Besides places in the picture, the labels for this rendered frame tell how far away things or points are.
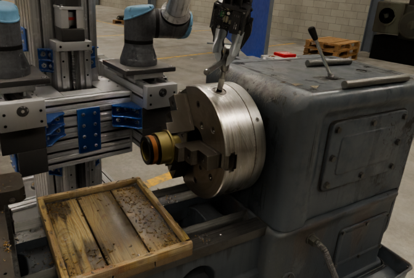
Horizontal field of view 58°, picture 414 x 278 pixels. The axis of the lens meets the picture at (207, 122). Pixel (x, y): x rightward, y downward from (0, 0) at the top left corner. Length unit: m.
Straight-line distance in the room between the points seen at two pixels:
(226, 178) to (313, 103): 0.28
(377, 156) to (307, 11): 11.23
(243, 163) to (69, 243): 0.46
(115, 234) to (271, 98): 0.53
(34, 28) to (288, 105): 1.01
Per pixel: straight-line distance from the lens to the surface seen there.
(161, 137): 0.96
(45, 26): 1.57
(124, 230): 1.02
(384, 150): 1.28
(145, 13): 1.51
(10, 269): 0.83
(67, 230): 1.04
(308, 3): 12.36
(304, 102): 0.93
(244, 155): 0.93
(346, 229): 1.32
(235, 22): 0.80
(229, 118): 0.91
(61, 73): 1.52
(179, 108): 1.01
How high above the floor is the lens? 1.49
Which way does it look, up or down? 21 degrees down
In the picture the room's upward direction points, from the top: 4 degrees clockwise
